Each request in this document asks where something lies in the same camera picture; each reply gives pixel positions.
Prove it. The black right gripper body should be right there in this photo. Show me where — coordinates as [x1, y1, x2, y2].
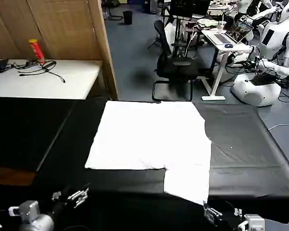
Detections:
[213, 209, 245, 231]

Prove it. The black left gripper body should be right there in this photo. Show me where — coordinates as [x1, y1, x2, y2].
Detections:
[47, 189, 74, 217]

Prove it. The white t-shirt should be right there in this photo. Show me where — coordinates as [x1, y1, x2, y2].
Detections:
[84, 100, 212, 206]

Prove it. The black tablecloth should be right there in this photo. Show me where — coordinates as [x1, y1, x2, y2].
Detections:
[36, 99, 289, 231]

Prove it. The white side table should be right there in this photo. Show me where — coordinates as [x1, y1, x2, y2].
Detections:
[0, 59, 103, 100]

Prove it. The white wheeled humanoid robot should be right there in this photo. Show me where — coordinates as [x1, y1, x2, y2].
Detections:
[230, 0, 289, 107]

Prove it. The white standing desk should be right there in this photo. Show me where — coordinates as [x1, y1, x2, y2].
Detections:
[201, 28, 254, 101]

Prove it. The red snack can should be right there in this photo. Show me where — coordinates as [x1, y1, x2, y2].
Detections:
[28, 38, 47, 64]

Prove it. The black office chair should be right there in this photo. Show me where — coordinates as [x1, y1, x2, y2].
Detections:
[152, 20, 199, 102]

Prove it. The silver laptop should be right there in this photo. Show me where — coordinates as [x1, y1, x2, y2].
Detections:
[213, 19, 254, 45]

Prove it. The black waste bin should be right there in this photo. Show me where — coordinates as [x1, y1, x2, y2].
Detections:
[123, 11, 133, 26]

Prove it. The pale green bundle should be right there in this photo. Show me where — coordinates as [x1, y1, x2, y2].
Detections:
[197, 18, 219, 27]

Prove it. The black monitor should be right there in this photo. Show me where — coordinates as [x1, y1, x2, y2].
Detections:
[170, 0, 211, 19]

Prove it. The white floor cable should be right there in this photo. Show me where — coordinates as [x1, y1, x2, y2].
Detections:
[267, 109, 289, 131]

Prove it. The black cable bundle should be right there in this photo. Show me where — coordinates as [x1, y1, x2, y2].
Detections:
[11, 60, 66, 84]

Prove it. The wooden partition wall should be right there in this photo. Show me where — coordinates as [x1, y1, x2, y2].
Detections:
[0, 0, 119, 101]

